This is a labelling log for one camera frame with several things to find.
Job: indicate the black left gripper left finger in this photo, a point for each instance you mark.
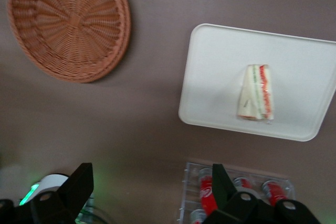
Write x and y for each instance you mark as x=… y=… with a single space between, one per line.
x=52 y=208

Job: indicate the red cola can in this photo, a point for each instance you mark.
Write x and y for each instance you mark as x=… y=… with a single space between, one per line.
x=242 y=183
x=274 y=191
x=198 y=216
x=206 y=192

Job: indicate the white rectangular plastic tray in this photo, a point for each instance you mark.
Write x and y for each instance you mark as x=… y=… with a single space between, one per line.
x=215 y=77

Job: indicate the brown round wicker basket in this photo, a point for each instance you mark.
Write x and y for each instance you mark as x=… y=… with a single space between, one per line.
x=71 y=22

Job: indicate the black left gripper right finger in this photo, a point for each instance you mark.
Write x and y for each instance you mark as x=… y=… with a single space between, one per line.
x=236 y=208

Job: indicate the white device with green light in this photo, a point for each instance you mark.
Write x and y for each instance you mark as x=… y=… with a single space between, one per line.
x=50 y=182

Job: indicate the plastic-wrapped triangle sandwich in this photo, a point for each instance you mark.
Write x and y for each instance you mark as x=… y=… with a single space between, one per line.
x=256 y=95

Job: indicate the clear plastic can rack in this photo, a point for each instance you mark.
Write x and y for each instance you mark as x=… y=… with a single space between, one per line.
x=191 y=171

